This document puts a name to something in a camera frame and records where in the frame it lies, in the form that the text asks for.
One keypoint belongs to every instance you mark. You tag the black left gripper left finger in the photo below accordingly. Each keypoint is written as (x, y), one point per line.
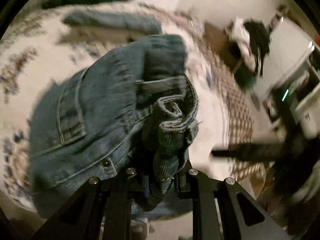
(99, 208)

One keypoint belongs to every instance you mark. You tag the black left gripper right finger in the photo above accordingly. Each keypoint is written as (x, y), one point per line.
(223, 209)

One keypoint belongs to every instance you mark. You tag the blue denim jeans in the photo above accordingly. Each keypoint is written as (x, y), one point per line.
(134, 107)

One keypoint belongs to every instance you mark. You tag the white storage shelf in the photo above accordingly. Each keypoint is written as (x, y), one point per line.
(287, 65)

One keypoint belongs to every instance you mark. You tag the floral white bed blanket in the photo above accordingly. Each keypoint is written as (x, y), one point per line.
(32, 58)

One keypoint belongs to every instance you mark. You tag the folded beige garment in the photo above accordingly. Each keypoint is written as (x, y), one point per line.
(91, 34)

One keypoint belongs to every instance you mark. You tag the dark clothes pile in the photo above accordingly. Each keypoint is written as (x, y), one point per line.
(252, 40)

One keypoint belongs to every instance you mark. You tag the folded teal denim garment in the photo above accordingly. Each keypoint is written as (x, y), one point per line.
(146, 24)

